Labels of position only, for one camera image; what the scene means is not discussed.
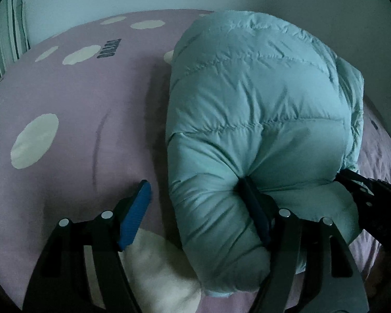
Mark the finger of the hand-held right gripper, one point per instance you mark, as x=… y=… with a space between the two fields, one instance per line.
x=381 y=215
x=361 y=177

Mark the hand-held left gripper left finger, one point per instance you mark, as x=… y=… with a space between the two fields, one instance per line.
x=135 y=215

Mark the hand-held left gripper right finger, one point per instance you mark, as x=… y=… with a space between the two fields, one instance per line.
x=254 y=210

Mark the light blue down jacket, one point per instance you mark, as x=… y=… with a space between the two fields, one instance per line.
x=254 y=104

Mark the purple dotted bed sheet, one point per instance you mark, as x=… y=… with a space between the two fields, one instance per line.
x=84 y=104

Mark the striped pillow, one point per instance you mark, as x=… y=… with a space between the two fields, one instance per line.
x=8 y=36

